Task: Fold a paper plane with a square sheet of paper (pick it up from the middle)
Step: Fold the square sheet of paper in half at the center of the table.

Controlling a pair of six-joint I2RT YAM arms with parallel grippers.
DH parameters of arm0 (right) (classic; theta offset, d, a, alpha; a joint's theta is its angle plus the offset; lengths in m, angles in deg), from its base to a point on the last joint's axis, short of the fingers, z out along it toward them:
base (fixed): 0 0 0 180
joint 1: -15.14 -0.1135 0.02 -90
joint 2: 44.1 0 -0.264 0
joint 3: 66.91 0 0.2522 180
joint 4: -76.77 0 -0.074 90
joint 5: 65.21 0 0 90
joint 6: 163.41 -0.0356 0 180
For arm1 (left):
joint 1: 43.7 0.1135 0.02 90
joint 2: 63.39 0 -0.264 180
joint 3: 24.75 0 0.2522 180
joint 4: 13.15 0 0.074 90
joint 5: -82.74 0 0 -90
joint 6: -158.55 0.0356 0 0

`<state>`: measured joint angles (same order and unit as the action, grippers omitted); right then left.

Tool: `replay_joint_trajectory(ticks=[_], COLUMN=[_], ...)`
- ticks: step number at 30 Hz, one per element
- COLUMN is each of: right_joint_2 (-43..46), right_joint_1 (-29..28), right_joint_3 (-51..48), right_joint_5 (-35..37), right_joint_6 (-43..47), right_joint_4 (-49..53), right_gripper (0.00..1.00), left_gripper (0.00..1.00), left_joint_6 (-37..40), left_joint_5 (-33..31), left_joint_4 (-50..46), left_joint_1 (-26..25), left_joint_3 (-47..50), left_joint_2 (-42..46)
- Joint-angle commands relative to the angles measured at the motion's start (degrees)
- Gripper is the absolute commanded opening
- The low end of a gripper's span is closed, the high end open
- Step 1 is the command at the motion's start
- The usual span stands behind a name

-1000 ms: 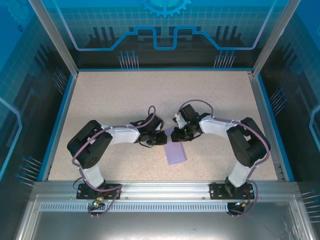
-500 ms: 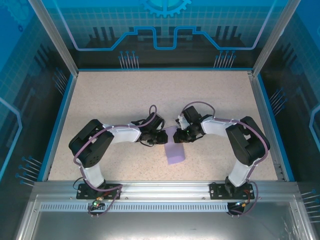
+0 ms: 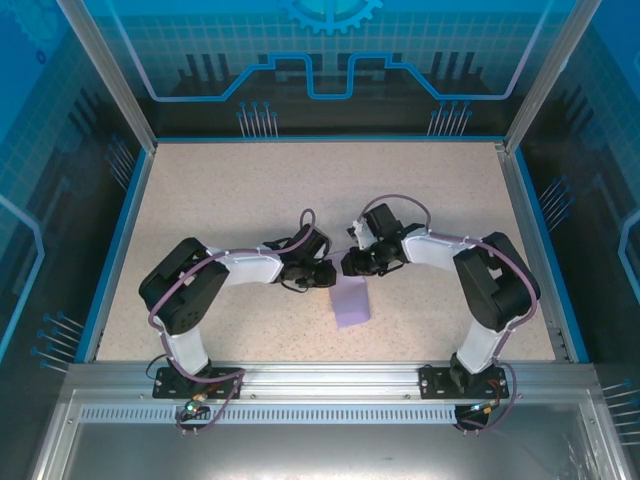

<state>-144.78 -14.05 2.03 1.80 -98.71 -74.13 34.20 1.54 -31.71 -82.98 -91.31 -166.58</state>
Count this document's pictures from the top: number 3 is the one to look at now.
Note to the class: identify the aluminium frame post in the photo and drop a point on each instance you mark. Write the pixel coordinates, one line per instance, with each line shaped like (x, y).
(550, 75)
(115, 80)

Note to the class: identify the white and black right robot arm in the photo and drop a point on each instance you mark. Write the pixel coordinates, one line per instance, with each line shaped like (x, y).
(500, 290)

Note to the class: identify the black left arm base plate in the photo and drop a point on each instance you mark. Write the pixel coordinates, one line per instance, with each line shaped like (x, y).
(170, 387)

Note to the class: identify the aluminium mounting rail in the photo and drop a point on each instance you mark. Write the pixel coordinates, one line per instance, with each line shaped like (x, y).
(330, 380)

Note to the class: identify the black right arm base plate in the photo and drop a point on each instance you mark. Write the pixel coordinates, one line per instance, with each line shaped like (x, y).
(435, 382)

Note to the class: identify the purple paper sheet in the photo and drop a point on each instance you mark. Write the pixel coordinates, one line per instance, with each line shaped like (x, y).
(352, 305)

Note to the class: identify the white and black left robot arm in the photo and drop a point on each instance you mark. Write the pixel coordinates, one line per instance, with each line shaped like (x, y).
(185, 295)

